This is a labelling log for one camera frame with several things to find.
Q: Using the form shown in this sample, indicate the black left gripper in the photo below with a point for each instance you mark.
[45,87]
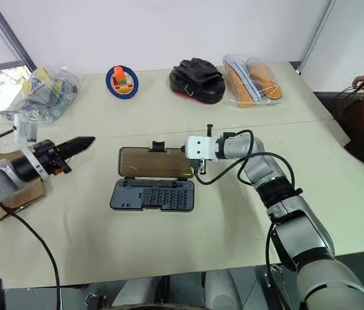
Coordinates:
[48,154]

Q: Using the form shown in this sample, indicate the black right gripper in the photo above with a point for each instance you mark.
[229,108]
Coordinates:
[198,166]

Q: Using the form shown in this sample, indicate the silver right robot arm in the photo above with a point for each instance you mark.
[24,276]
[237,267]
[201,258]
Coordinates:
[301,219]

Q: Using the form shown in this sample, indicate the screwdriver bit case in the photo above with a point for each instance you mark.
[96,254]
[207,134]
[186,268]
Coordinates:
[153,181]

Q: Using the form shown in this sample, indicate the person's hand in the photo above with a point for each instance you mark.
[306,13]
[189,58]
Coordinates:
[361,80]

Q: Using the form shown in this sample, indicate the small black clip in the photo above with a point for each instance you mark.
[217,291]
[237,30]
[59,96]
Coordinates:
[158,147]

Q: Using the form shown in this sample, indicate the clear bag of packets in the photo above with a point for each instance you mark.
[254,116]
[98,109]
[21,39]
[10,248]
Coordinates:
[43,93]

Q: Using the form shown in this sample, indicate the black padded mitt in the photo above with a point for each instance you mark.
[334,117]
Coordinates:
[198,80]

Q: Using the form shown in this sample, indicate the brown cardboard box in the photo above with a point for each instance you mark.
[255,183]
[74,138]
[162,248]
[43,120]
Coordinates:
[24,193]

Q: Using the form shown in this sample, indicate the blue tape roll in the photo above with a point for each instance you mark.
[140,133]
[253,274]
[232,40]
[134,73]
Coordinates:
[108,82]

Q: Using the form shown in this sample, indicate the orange colourful toy block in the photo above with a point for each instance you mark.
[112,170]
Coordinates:
[120,79]

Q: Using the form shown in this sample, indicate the orange insoles in clear pack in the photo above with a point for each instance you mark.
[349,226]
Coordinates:
[253,82]

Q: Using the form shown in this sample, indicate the grey rounded robot body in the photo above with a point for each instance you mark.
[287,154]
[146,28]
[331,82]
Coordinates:
[214,290]

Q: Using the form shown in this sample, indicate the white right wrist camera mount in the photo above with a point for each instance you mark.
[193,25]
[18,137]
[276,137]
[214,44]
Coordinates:
[199,147]

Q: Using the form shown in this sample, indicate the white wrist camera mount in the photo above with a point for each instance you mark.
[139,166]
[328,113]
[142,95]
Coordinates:
[199,147]
[19,129]

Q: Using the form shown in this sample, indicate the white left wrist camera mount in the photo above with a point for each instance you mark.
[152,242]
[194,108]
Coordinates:
[19,129]

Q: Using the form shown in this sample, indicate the black window frame bar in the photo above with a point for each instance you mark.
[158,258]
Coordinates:
[11,38]

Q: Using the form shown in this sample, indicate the white frame post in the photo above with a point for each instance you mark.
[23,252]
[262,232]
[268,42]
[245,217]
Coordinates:
[316,35]

